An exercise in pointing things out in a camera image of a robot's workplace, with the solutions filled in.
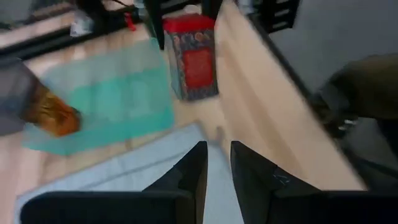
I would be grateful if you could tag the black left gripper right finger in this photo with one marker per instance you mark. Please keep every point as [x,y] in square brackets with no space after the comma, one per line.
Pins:
[252,180]

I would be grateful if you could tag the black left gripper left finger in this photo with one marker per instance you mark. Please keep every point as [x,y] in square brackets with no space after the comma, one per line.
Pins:
[192,174]

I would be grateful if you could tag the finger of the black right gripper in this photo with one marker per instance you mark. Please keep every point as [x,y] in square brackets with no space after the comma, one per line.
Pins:
[15,96]

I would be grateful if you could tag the orange spice packet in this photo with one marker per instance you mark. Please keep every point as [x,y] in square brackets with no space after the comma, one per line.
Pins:
[54,116]

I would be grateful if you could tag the grey woven dish cloth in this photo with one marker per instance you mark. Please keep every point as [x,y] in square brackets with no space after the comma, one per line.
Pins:
[130,174]

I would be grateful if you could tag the green silicone mat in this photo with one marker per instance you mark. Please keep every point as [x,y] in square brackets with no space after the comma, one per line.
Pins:
[118,102]

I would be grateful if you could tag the dark olive bulky object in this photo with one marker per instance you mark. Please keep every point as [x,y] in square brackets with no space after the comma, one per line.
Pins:
[363,84]

